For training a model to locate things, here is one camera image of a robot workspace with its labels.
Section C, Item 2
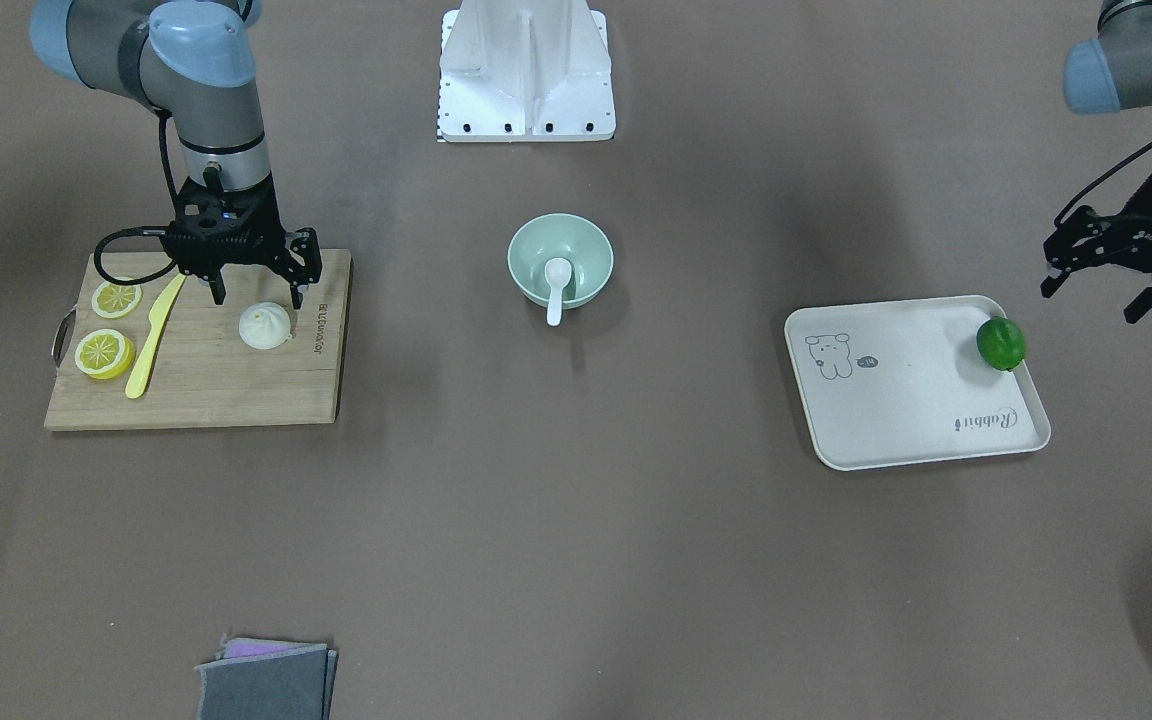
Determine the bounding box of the thick lemon half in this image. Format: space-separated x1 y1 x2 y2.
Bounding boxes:
73 328 136 381

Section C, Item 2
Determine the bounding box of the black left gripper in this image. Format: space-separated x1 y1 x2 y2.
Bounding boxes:
1040 160 1152 323

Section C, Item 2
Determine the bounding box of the mint green bowl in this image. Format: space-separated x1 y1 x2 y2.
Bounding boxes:
506 213 614 310

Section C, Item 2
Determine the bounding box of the black camera cable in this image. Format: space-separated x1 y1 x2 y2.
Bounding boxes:
1054 100 1152 226
93 109 187 288

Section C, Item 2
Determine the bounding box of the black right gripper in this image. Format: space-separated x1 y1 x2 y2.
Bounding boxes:
160 177 323 310

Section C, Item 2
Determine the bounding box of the yellow plastic knife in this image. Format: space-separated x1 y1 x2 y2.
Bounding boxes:
124 274 188 397

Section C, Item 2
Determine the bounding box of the thin lemon slice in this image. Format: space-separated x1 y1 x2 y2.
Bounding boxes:
90 281 143 319

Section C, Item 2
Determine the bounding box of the white steamed bun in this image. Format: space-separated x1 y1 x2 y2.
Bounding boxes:
238 301 293 351

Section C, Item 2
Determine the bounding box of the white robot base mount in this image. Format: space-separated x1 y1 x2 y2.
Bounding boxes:
435 1 617 143

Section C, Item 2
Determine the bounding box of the folded grey cloth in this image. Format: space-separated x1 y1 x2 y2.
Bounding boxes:
196 637 338 719

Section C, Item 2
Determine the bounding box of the white ceramic spoon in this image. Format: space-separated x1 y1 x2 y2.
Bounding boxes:
544 258 573 327

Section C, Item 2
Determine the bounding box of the green lime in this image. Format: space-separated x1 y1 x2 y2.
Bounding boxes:
975 316 1028 372

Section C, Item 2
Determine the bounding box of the bamboo cutting board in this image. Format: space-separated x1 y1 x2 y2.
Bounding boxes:
44 249 353 430

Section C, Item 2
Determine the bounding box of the cream rabbit tray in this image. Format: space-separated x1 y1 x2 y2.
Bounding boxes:
783 295 1052 471

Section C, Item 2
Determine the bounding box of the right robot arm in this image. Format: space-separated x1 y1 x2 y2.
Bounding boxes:
29 1 323 306

